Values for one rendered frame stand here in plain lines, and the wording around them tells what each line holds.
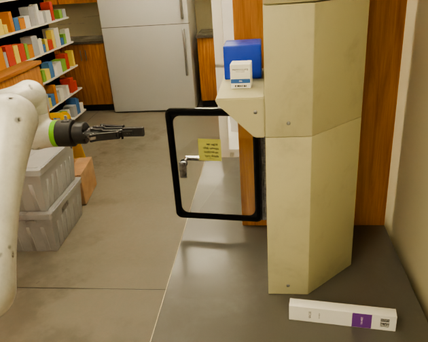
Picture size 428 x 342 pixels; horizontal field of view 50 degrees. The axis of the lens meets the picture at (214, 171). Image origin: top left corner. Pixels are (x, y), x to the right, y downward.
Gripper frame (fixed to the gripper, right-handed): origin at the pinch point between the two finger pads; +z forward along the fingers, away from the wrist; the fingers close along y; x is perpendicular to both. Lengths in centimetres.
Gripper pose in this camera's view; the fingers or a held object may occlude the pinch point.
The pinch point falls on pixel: (133, 131)
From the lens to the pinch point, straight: 156.3
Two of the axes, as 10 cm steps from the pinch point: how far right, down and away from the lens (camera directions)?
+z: 9.9, -0.1, -1.2
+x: 0.6, 9.1, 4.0
